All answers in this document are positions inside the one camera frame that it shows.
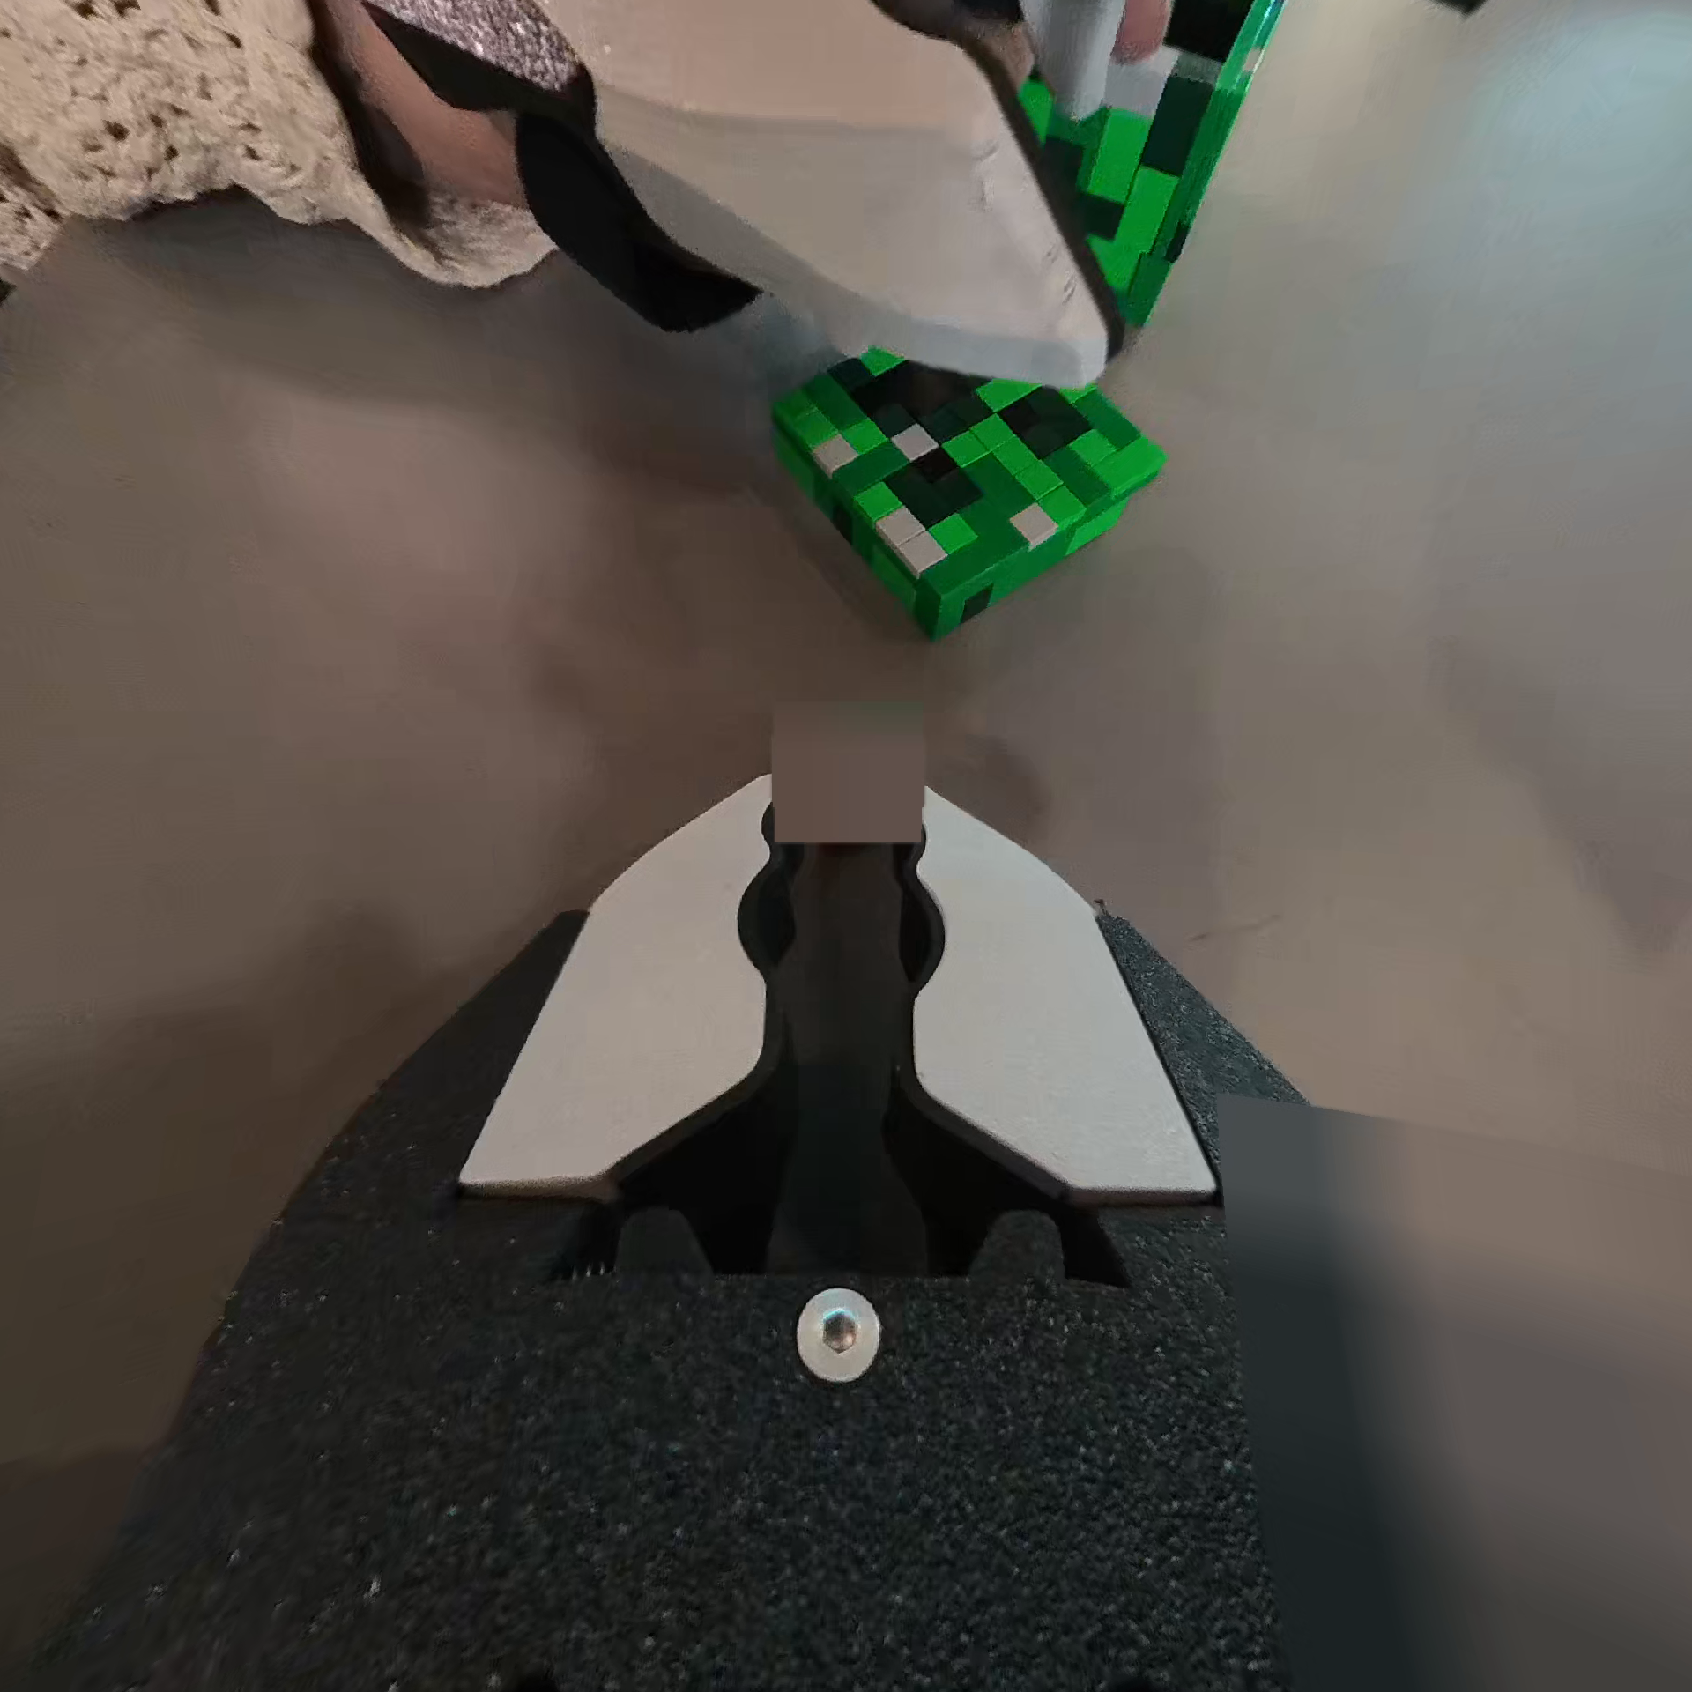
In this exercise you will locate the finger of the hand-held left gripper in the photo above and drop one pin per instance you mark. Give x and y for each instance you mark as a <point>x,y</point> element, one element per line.
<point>1079,58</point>
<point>821,172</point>

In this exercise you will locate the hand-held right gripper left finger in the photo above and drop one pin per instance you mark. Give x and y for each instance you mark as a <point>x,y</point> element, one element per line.
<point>636,1018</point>

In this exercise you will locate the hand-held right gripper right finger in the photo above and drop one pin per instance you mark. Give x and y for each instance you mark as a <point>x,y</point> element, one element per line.
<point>1045,1031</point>

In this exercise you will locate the green lego creeper head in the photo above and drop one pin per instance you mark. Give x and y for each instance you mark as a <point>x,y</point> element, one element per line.
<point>966,503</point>

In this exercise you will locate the person's left forearm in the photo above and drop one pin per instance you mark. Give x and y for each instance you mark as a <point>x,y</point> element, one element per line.
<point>160,105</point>

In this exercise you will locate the person's left hand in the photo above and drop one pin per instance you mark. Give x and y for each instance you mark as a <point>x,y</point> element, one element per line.
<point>424,132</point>

